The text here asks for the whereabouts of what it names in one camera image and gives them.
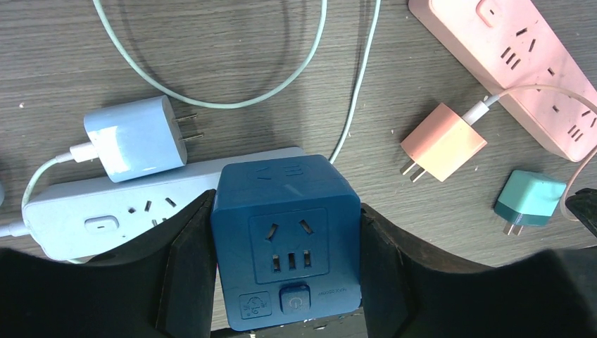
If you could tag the light blue power strip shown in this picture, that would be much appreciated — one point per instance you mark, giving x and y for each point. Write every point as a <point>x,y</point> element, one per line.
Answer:
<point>89,217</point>

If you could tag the dark blue cube socket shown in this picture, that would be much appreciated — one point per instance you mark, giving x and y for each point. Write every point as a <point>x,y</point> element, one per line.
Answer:
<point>287,237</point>

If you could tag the teal charger plug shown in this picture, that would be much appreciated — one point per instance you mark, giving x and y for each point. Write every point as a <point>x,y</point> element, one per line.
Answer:
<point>528,199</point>

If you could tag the light blue charger plug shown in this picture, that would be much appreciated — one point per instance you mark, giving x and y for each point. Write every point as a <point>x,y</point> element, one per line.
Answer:
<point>136,139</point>

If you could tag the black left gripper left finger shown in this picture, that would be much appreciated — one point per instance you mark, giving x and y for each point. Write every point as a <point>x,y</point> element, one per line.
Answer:
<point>159,284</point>

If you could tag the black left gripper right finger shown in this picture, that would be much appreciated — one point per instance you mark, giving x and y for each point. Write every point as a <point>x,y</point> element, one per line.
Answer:
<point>411,288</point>

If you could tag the pink power strip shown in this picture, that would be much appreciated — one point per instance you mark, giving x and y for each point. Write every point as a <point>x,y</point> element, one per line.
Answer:
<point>508,44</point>

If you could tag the orange pink charger plug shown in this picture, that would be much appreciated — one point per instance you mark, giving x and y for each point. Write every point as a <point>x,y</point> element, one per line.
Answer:
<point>443,142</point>

